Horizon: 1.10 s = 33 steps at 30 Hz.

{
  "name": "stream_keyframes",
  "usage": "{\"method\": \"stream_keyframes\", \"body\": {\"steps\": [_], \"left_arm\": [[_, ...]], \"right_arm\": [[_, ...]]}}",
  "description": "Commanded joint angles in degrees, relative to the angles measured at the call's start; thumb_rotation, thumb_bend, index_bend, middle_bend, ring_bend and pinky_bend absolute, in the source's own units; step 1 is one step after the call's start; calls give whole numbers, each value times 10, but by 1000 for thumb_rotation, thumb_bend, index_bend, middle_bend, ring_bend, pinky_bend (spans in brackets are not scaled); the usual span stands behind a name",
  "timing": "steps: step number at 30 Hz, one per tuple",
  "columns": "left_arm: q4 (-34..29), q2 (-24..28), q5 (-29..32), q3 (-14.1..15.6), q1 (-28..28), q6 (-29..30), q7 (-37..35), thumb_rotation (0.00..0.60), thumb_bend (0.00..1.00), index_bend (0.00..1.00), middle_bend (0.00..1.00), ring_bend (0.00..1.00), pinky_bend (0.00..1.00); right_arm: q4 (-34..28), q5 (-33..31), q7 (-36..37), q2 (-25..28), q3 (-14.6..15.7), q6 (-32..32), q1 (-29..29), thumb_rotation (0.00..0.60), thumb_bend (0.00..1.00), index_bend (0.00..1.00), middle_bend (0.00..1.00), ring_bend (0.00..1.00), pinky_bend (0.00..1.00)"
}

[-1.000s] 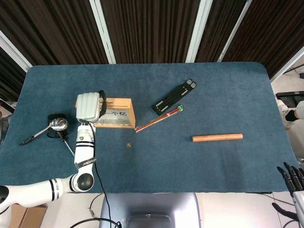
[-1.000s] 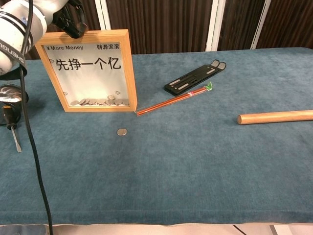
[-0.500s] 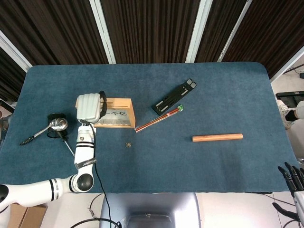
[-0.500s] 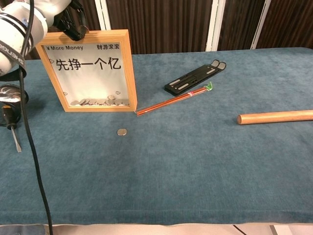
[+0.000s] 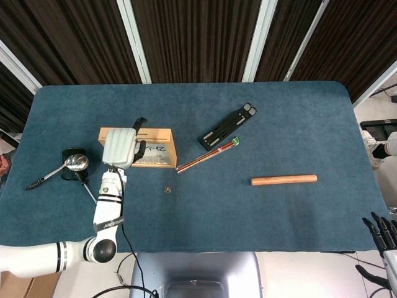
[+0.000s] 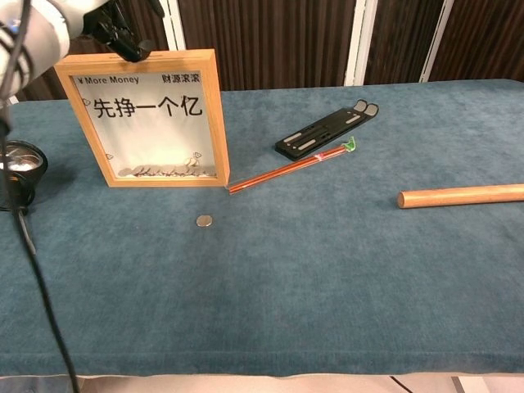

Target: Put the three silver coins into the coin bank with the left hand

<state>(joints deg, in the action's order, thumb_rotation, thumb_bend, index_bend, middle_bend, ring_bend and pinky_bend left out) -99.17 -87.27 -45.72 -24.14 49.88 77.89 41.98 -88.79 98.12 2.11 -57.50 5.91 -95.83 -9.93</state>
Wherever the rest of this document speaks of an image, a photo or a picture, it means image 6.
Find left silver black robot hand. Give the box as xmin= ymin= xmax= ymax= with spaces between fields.
xmin=67 ymin=0 xmax=165 ymax=63

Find black round base tool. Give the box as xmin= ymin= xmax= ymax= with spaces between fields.
xmin=0 ymin=140 xmax=49 ymax=212

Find red-brown packaged chopsticks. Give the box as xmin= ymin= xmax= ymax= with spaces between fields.
xmin=227 ymin=137 xmax=357 ymax=196

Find black folding stand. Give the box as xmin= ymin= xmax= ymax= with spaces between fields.
xmin=274 ymin=99 xmax=380 ymax=161

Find blue table cloth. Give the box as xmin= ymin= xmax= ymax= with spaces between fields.
xmin=0 ymin=79 xmax=524 ymax=377

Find wooden rolling pin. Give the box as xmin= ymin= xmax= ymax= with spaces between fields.
xmin=396 ymin=183 xmax=524 ymax=210

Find white partition post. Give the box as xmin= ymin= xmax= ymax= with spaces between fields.
xmin=419 ymin=0 xmax=450 ymax=83
xmin=157 ymin=0 xmax=187 ymax=52
xmin=345 ymin=0 xmax=381 ymax=87

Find wooden coin box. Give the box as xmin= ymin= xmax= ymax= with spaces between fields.
xmin=55 ymin=48 xmax=230 ymax=188

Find black cable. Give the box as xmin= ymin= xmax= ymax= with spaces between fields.
xmin=0 ymin=0 xmax=82 ymax=393

